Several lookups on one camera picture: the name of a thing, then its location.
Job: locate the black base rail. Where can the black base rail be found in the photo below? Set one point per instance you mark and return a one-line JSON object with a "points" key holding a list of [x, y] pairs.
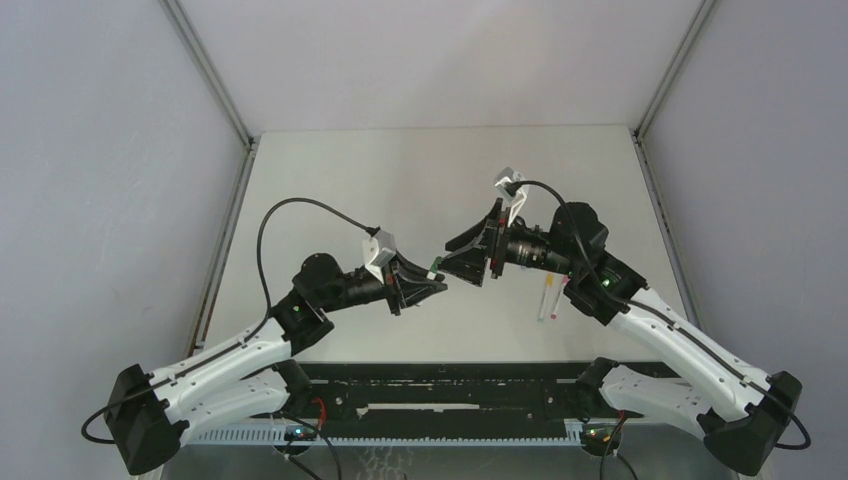
{"points": [[448, 401]]}

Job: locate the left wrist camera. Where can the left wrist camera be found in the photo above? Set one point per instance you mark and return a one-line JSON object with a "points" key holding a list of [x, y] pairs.
{"points": [[378, 250]]}

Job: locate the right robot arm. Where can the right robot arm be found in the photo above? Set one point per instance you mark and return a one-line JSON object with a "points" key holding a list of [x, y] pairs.
{"points": [[738, 411]]}

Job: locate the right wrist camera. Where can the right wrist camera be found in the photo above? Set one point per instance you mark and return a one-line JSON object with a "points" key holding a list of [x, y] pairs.
{"points": [[507, 183]]}

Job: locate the white pink marker pen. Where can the white pink marker pen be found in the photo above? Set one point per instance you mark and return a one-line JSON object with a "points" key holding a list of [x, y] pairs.
{"points": [[557, 300]]}

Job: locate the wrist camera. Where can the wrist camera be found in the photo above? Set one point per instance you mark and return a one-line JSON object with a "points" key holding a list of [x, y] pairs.
{"points": [[378, 250], [507, 183]]}

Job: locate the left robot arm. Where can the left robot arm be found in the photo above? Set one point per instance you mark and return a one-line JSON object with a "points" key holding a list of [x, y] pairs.
{"points": [[152, 415]]}

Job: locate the white yellow marker pen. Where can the white yellow marker pen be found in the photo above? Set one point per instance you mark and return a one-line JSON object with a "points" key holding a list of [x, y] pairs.
{"points": [[548, 287]]}

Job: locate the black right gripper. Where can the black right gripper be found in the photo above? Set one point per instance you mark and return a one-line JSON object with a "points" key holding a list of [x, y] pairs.
{"points": [[469, 264]]}

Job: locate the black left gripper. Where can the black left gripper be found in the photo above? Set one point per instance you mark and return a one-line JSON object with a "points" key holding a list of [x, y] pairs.
{"points": [[408, 292]]}

